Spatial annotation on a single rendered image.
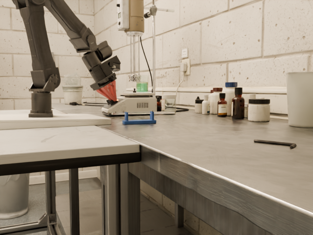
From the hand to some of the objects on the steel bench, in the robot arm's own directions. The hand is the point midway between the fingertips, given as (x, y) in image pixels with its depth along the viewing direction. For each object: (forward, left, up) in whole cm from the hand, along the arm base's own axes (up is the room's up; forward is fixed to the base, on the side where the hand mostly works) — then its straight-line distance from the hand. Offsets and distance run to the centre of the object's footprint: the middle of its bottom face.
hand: (113, 99), depth 130 cm
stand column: (+29, +41, -4) cm, 50 cm away
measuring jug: (+47, -53, -7) cm, 71 cm away
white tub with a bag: (-9, +102, -4) cm, 102 cm away
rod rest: (+2, -31, -7) cm, 32 cm away
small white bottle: (+37, -7, -6) cm, 38 cm away
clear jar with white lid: (+23, 0, -6) cm, 24 cm away
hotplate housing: (+8, +3, -6) cm, 10 cm away
